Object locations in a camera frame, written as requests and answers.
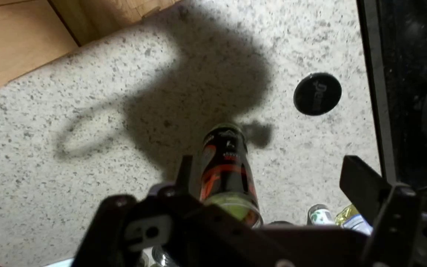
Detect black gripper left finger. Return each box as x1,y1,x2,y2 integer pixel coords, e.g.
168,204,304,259
71,155,211,267

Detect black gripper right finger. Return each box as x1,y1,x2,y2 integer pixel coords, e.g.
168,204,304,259
338,155,426,267

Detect black stove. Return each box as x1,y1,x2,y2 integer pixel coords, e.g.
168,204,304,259
355,0,427,220

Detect large plastic bottle blue cap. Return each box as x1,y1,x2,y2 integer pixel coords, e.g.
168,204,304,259
334,204,375,238

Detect wooden base cabinets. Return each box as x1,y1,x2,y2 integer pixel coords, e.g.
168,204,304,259
49,0,183,48

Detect black round can lid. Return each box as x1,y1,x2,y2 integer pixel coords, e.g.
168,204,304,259
292,72,344,118

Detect green tennis ball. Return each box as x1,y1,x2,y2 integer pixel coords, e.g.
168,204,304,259
203,192,255,226

